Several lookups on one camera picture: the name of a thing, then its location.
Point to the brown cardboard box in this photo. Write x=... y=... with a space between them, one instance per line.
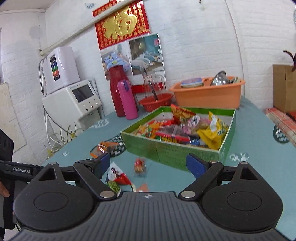
x=284 y=88

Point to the orange green snack bag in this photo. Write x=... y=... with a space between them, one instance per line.
x=149 y=129

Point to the green cardboard box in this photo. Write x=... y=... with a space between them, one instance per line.
x=174 y=154

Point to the orange clear snack pack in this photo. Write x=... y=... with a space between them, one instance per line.
x=104 y=147

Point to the orange plastic basin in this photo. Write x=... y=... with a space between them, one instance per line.
x=207 y=96

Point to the red gold fu poster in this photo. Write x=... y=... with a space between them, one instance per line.
x=126 y=23

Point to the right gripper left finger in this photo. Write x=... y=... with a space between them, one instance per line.
x=90 y=173

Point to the steel bowl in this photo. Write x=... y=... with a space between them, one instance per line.
x=220 y=79

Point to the blue lidded bowl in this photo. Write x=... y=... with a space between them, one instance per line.
x=192 y=83

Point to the red checkered snack pack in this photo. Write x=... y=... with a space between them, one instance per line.
x=166 y=123

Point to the white water dispenser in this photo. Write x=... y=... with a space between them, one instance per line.
x=73 y=109

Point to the clear red-edged dates bag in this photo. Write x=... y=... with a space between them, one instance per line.
x=173 y=134

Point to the pink thermos bottle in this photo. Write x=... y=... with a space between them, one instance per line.
x=127 y=99

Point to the small blue snack pack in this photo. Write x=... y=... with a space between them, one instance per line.
x=195 y=142

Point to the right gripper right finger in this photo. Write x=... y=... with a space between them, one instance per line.
x=206 y=174

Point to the plaid cloth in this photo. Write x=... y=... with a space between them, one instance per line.
x=284 y=126

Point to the red thermos jug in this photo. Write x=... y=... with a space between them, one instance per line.
x=116 y=75

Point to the green pea snack bag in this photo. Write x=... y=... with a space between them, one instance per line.
x=114 y=187

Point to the dark blue white snack pack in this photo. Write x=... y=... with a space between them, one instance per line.
x=116 y=175

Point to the white water purifier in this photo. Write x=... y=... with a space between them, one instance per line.
x=60 y=69

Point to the person left hand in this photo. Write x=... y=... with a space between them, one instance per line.
x=3 y=191

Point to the small red wrapped candy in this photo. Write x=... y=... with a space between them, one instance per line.
x=139 y=166

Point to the yellow chips bag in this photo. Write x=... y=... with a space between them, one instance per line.
x=214 y=134

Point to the bedding poster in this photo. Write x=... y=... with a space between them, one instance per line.
x=138 y=57

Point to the glass pitcher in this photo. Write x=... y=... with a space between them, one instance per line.
x=154 y=84

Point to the red plastic basket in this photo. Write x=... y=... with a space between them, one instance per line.
x=150 y=104

